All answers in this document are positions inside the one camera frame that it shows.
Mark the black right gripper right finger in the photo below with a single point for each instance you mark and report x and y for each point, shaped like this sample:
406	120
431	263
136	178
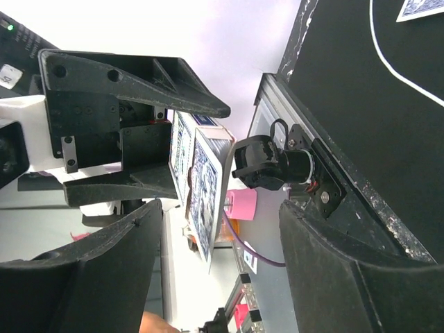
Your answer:
340	284

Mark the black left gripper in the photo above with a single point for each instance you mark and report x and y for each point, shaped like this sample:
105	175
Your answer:
104	108

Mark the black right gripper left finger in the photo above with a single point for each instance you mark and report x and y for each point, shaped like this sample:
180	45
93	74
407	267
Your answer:
96	284

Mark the blue card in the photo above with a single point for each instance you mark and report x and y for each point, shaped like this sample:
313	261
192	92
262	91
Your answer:
205	197

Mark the blue playing card box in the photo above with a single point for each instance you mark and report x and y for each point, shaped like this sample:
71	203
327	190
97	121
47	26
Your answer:
184	126

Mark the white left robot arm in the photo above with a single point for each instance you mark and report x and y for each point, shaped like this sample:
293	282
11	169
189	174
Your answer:
20	76

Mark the black marbled table cover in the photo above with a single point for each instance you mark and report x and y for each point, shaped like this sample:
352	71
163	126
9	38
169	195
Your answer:
297	36

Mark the black poker table mat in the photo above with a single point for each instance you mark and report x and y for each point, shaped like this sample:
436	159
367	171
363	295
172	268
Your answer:
373	87

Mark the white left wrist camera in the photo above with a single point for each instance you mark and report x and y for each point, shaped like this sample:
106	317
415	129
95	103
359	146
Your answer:
25	138

